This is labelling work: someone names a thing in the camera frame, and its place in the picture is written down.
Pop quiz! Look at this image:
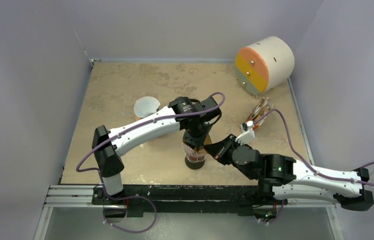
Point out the brown paper coffee filter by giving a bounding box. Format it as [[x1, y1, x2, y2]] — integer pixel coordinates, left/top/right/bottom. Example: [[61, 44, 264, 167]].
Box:
[[184, 135, 212, 159]]

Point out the white paper coffee filter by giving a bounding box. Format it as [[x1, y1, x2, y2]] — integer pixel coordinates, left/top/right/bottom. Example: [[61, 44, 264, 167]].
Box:
[[133, 96, 160, 119]]

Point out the red and black pitcher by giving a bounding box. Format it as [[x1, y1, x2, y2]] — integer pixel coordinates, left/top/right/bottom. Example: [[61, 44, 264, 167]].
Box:
[[184, 157, 205, 170]]

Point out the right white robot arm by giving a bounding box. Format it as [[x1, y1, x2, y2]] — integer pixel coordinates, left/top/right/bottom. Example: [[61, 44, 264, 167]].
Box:
[[204, 133, 374, 212]]

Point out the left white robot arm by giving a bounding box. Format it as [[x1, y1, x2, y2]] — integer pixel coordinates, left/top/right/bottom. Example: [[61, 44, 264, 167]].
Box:
[[92, 96, 222, 205]]

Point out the orange coffee filter holder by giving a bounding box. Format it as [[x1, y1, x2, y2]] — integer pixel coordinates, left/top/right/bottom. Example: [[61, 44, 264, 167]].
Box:
[[245, 97, 273, 130]]

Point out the round cream drawer cabinet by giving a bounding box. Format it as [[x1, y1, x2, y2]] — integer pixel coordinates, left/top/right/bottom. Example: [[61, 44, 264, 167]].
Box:
[[234, 36, 295, 96]]

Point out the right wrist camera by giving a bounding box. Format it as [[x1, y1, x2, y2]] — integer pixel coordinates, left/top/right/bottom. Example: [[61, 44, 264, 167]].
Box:
[[235, 120, 255, 146]]

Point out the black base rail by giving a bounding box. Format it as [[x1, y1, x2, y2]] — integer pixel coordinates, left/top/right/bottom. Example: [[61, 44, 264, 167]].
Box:
[[92, 184, 287, 219]]

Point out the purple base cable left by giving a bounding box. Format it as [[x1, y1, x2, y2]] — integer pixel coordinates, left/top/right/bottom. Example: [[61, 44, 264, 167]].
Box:
[[99, 185, 158, 234]]

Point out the aluminium frame rail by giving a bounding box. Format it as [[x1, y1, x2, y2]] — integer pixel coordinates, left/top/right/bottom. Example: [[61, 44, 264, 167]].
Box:
[[44, 185, 94, 208]]

